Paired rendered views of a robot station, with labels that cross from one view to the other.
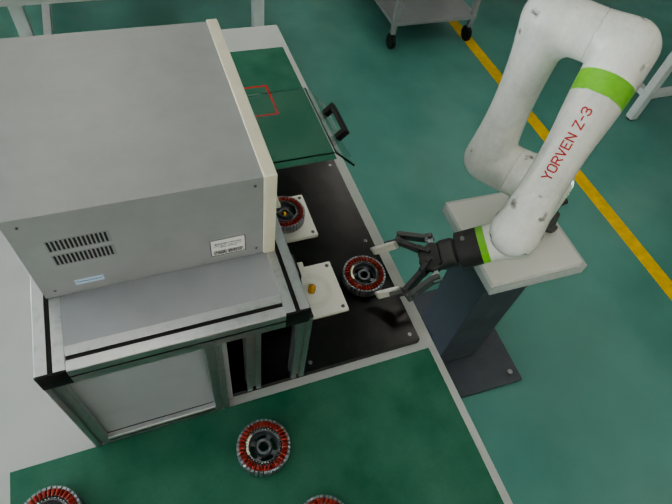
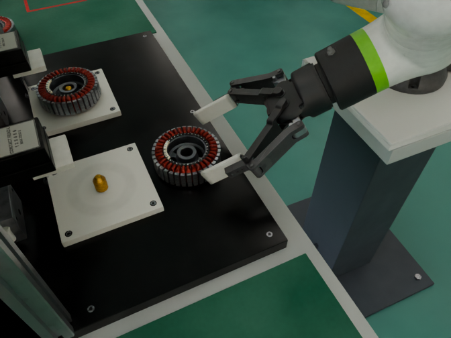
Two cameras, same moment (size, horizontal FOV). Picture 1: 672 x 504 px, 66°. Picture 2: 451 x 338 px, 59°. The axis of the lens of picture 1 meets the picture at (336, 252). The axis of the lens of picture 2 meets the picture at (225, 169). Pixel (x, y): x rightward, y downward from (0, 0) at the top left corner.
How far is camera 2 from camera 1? 0.74 m
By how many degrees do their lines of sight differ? 6
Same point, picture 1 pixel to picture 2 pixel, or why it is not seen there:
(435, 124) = (290, 43)
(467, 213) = not seen: hidden behind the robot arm
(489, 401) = (401, 316)
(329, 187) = (142, 58)
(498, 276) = (396, 132)
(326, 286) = (127, 178)
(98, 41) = not seen: outside the picture
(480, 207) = not seen: hidden behind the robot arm
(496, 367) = (401, 273)
